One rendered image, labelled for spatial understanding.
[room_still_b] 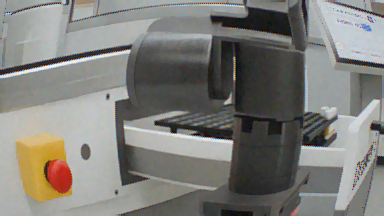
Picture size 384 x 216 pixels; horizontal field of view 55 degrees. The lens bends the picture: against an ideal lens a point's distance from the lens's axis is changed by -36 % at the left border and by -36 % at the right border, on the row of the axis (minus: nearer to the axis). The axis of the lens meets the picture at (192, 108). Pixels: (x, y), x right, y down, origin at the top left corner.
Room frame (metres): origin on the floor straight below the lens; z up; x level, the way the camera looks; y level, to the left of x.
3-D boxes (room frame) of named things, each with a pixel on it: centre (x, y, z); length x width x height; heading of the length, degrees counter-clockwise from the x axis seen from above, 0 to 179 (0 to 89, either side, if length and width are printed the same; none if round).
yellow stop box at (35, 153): (0.47, 0.17, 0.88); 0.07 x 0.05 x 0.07; 146
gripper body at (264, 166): (0.36, -0.05, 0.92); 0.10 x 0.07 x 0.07; 153
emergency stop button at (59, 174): (0.45, 0.15, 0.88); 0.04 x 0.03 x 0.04; 146
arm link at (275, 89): (0.37, -0.05, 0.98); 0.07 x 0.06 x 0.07; 73
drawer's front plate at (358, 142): (0.58, -0.26, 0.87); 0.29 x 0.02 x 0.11; 146
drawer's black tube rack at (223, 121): (0.69, -0.10, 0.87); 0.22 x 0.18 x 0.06; 56
